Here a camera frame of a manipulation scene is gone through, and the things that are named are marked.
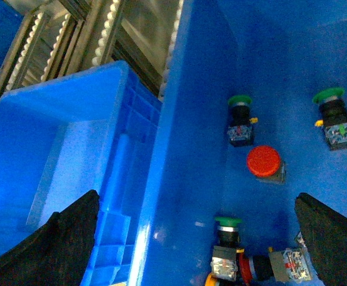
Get blue plastic bin with buttons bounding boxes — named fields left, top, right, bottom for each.
left=128, top=0, right=347, bottom=286

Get white roller track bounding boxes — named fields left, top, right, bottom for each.
left=92, top=1, right=124, bottom=67

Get green push button right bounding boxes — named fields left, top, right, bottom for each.
left=211, top=216, right=242, bottom=282

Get far left blue bin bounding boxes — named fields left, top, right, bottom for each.
left=0, top=61, right=161, bottom=285

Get green push button left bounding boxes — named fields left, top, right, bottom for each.
left=227, top=95, right=258, bottom=147

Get green push button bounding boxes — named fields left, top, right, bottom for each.
left=312, top=87, right=347, bottom=151
left=227, top=95, right=258, bottom=147
left=211, top=216, right=242, bottom=282

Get red push button sideways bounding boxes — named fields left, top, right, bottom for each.
left=237, top=248, right=312, bottom=285

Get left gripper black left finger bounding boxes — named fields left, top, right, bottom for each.
left=0, top=189, right=99, bottom=285

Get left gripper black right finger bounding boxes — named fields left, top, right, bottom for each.
left=295, top=192, right=347, bottom=285

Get red push button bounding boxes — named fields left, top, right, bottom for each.
left=246, top=145, right=286, bottom=184

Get yellow mushroom push button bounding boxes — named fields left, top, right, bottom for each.
left=204, top=273, right=220, bottom=286

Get green push button middle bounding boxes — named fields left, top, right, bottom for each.
left=312, top=87, right=347, bottom=151

